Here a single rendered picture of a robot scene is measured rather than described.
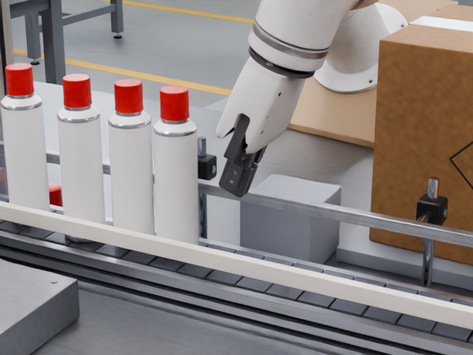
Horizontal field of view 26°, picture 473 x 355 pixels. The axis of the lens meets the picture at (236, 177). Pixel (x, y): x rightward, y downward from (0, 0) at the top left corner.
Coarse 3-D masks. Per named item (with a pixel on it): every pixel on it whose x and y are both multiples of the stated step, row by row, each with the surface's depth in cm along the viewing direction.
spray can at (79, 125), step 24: (72, 96) 121; (72, 120) 121; (96, 120) 122; (72, 144) 122; (96, 144) 123; (72, 168) 123; (96, 168) 124; (72, 192) 124; (96, 192) 125; (72, 216) 126; (96, 216) 126; (72, 240) 127
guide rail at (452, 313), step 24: (0, 216) 129; (24, 216) 128; (48, 216) 126; (96, 240) 123; (120, 240) 122; (144, 240) 120; (168, 240) 119; (216, 264) 116; (240, 264) 115; (264, 264) 113; (312, 288) 111; (336, 288) 110; (360, 288) 108; (384, 288) 108; (408, 312) 107; (432, 312) 105; (456, 312) 104
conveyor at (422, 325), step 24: (48, 240) 128; (144, 264) 122; (168, 264) 121; (192, 264) 121; (288, 264) 121; (264, 288) 116; (288, 288) 116; (408, 288) 116; (360, 312) 110; (384, 312) 110; (456, 336) 106
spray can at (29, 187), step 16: (16, 64) 127; (16, 80) 125; (32, 80) 126; (16, 96) 126; (32, 96) 127; (16, 112) 125; (32, 112) 126; (16, 128) 126; (32, 128) 127; (16, 144) 127; (32, 144) 127; (16, 160) 128; (32, 160) 128; (16, 176) 129; (32, 176) 129; (16, 192) 130; (32, 192) 130; (48, 192) 132; (48, 208) 132; (16, 224) 131
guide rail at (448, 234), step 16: (0, 144) 136; (48, 160) 133; (208, 192) 123; (224, 192) 122; (256, 192) 120; (288, 208) 119; (304, 208) 118; (320, 208) 117; (336, 208) 116; (352, 208) 116; (368, 224) 114; (384, 224) 114; (400, 224) 113; (416, 224) 112; (432, 224) 112; (448, 240) 111; (464, 240) 110
